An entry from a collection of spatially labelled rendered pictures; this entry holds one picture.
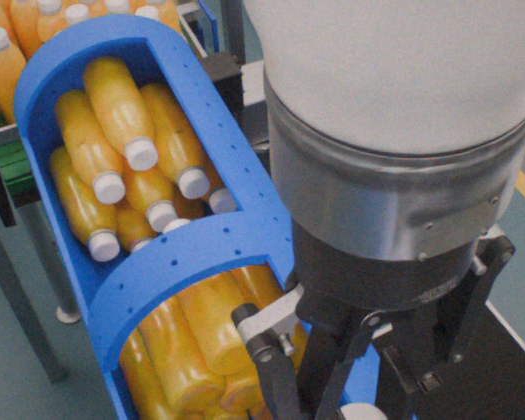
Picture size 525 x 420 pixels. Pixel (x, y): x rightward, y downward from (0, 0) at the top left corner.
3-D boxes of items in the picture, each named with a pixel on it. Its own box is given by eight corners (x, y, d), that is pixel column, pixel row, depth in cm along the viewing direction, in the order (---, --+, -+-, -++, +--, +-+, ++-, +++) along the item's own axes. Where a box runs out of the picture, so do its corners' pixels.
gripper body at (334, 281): (333, 292, 26) (327, 413, 34) (543, 208, 28) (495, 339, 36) (247, 147, 31) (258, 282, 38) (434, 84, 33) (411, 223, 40)
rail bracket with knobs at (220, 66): (200, 130, 141) (194, 86, 133) (186, 106, 145) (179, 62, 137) (251, 113, 143) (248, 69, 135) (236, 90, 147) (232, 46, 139)
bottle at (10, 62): (49, 123, 143) (22, 45, 130) (13, 136, 141) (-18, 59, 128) (37, 101, 147) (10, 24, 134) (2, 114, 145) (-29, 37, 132)
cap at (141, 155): (123, 163, 104) (127, 172, 103) (128, 140, 101) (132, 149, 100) (150, 161, 106) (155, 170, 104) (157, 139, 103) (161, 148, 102)
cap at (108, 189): (127, 183, 107) (131, 192, 106) (104, 200, 107) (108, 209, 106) (110, 169, 104) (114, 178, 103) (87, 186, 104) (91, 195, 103)
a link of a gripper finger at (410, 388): (380, 350, 44) (392, 345, 44) (374, 405, 49) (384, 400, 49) (407, 394, 42) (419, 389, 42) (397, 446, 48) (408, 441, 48)
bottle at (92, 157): (107, 105, 119) (142, 183, 108) (71, 131, 119) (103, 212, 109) (79, 78, 113) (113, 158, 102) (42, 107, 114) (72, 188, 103)
